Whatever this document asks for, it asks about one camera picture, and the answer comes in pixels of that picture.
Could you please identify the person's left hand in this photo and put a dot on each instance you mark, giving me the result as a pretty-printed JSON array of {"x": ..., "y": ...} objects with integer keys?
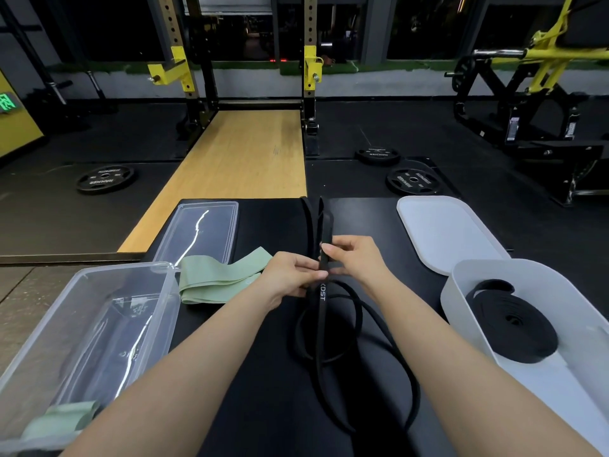
[{"x": 285, "y": 278}]

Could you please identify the person's right hand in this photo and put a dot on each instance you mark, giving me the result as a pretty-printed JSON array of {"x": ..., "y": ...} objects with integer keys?
[{"x": 364, "y": 259}]

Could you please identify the light green resistance band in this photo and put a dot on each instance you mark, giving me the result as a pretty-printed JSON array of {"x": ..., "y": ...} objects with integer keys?
[
  {"x": 214, "y": 273},
  {"x": 209, "y": 296},
  {"x": 57, "y": 421}
]

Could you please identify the wide black resistance band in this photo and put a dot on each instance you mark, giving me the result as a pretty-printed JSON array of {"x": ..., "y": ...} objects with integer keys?
[{"x": 514, "y": 323}]

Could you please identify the clear plastic container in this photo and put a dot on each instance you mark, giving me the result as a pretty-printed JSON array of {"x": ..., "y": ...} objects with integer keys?
[{"x": 71, "y": 337}]

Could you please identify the white plastic bin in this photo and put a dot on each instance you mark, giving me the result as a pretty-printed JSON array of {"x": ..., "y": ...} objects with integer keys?
[{"x": 561, "y": 385}]

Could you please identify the person's right forearm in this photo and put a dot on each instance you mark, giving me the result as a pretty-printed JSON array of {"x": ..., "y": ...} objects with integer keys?
[{"x": 476, "y": 366}]

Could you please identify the person's left forearm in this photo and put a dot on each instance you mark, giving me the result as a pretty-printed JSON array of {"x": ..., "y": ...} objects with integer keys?
[{"x": 181, "y": 376}]

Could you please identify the white plastic lid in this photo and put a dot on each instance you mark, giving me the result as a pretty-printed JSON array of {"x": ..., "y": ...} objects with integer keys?
[{"x": 442, "y": 228}]

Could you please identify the black weight plate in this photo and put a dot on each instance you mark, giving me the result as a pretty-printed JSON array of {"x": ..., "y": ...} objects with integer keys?
[
  {"x": 414, "y": 181},
  {"x": 105, "y": 179},
  {"x": 378, "y": 156}
]

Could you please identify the clear plastic lid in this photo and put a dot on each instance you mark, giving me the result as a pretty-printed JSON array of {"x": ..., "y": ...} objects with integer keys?
[{"x": 200, "y": 228}]

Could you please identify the wooden lifting platform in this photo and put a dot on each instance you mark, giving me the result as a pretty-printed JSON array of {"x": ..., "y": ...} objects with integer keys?
[{"x": 238, "y": 171}]

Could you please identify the black plyo platform red side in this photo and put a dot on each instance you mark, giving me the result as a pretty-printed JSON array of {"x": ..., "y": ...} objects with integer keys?
[{"x": 271, "y": 404}]

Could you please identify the yellow black squat rack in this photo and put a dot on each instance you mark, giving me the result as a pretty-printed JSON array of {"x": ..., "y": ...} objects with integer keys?
[{"x": 310, "y": 23}]

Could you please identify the yellow black exercise machine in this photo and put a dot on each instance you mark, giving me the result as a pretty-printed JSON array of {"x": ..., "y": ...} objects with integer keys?
[{"x": 533, "y": 76}]

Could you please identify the black upright bar holder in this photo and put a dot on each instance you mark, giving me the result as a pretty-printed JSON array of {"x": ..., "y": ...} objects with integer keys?
[{"x": 97, "y": 87}]

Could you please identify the grey window blind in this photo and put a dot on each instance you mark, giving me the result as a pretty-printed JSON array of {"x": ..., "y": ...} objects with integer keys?
[{"x": 233, "y": 4}]

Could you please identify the green exit sign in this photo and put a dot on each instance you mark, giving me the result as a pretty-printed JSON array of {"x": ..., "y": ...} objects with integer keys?
[{"x": 7, "y": 103}]

